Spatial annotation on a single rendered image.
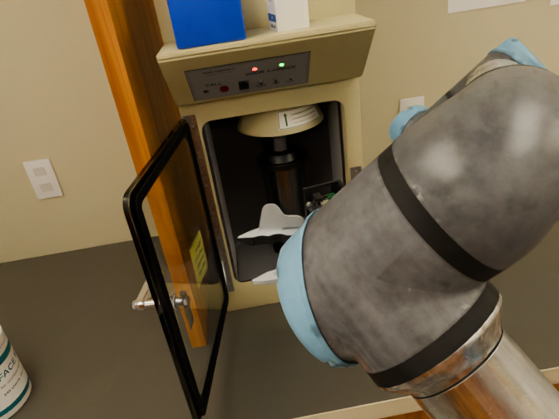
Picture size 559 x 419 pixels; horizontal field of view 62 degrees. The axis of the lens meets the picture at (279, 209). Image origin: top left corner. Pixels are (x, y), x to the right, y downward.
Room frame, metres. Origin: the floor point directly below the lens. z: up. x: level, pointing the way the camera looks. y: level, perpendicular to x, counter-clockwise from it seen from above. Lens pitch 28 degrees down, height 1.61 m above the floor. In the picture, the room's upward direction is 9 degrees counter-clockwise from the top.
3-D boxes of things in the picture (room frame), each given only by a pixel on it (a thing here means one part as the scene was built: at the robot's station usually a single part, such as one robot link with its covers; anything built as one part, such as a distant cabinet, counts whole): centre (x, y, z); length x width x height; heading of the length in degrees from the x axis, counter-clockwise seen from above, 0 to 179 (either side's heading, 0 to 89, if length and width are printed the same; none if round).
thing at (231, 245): (0.94, -0.01, 1.19); 0.26 x 0.24 x 0.35; 93
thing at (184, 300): (0.53, 0.16, 1.18); 0.02 x 0.02 x 0.06; 83
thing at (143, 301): (0.57, 0.20, 1.20); 0.10 x 0.05 x 0.03; 173
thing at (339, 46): (0.75, -0.02, 1.46); 0.32 x 0.12 x 0.10; 93
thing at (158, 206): (0.64, 0.16, 1.19); 0.30 x 0.01 x 0.40; 173
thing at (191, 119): (0.80, 0.13, 1.19); 0.03 x 0.02 x 0.39; 93
